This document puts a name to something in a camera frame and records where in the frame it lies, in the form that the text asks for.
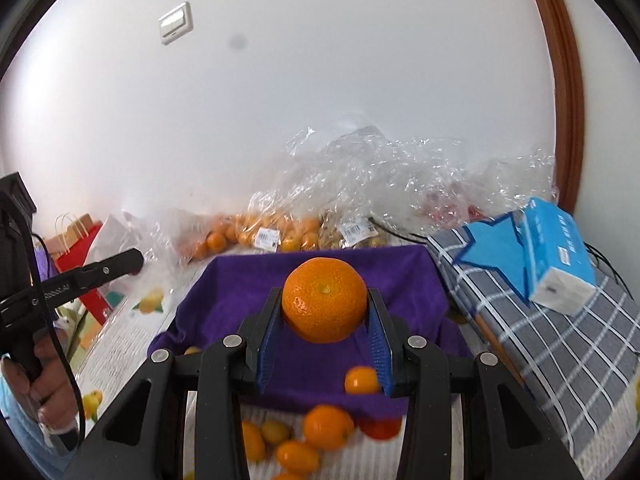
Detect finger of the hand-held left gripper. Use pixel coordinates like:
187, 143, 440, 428
80, 248, 145, 292

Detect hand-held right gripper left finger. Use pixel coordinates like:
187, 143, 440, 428
62, 287, 286, 480

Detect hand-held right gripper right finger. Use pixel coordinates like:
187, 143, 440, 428
367, 287, 586, 480

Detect large orange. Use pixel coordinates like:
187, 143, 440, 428
282, 257, 368, 344

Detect person's left forearm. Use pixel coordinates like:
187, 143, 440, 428
0, 385, 68, 480

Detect person's left hand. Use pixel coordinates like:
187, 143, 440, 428
0, 344, 79, 444

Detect white plastic bag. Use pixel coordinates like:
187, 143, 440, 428
82, 212, 152, 267

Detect red paper bag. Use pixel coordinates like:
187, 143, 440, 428
53, 222, 119, 327

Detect brown paper bag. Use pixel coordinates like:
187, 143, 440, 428
42, 212, 104, 257

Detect lemon print tablecloth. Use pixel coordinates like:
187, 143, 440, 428
60, 255, 481, 480

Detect red tomato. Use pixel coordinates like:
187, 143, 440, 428
360, 416, 403, 441

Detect yellow kumquat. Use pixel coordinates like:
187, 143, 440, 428
260, 419, 292, 445

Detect purple cloth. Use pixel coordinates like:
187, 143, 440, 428
147, 245, 474, 421

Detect oval orange kumquat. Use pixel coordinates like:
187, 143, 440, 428
242, 420, 267, 463
275, 439, 321, 476

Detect medium orange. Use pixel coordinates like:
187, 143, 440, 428
302, 404, 356, 451

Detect clear bag of oranges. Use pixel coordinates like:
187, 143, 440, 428
172, 207, 324, 262

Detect clear bag of brown fruit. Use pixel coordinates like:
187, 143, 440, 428
318, 209, 398, 250

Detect blue star cushion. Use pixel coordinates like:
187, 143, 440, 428
452, 210, 534, 307

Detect clear bag of red fruit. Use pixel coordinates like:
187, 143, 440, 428
420, 194, 497, 229

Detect grey plaid cloth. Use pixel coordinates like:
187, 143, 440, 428
425, 226, 640, 462

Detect crumpled clear plastic wrap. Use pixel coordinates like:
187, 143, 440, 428
249, 114, 559, 242

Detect blue tissue pack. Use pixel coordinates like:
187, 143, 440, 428
517, 197, 599, 316

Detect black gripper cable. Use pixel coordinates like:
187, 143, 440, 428
31, 232, 84, 443

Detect white light switch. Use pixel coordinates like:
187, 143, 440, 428
158, 2, 194, 46

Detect brown wooden door frame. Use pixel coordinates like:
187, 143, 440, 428
517, 0, 586, 212

